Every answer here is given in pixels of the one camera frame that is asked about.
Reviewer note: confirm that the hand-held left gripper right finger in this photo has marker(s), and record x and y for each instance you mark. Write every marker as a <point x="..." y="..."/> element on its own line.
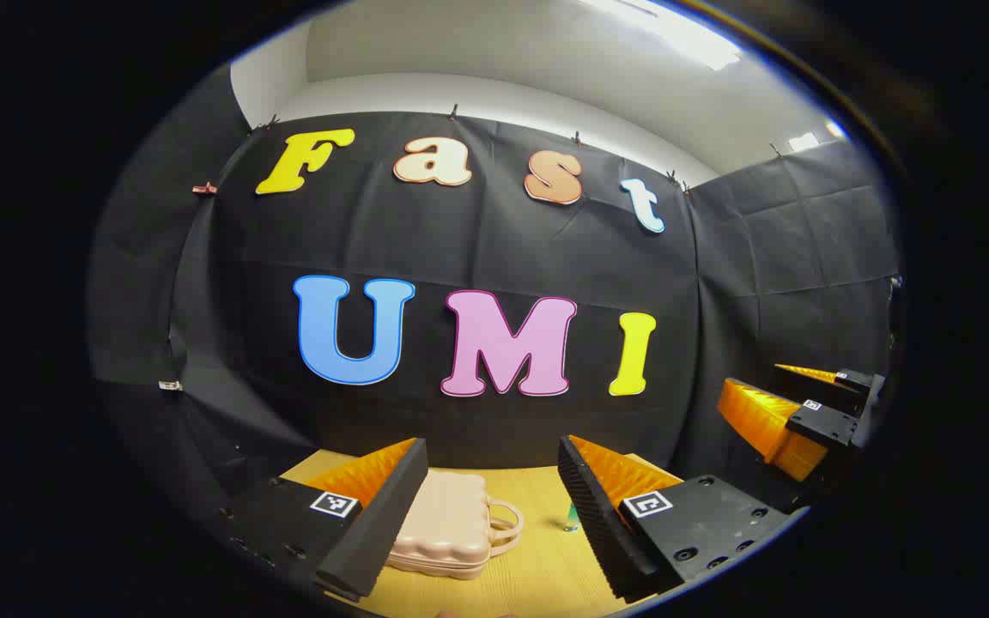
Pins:
<point x="589" y="524"/>

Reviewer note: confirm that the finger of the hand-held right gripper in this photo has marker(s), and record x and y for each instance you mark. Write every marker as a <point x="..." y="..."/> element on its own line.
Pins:
<point x="829" y="390"/>
<point x="821" y="425"/>

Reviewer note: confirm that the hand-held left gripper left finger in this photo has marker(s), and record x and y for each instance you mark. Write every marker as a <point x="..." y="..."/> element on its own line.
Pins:
<point x="383" y="524"/>

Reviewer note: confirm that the blue capped clear bottle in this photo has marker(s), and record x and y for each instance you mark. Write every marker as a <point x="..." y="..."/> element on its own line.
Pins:
<point x="572" y="519"/>

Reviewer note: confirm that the pink suitcase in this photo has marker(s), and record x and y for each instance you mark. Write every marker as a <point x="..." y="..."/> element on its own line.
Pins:
<point x="452" y="524"/>

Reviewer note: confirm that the ceiling light panel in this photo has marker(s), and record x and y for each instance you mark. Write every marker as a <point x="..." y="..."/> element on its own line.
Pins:
<point x="675" y="30"/>
<point x="814" y="137"/>

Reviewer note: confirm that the black backdrop cloth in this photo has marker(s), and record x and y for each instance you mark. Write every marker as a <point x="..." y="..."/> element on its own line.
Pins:
<point x="460" y="249"/>

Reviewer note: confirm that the reddish cloth clip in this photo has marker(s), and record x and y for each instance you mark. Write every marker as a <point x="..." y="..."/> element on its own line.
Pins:
<point x="204" y="188"/>

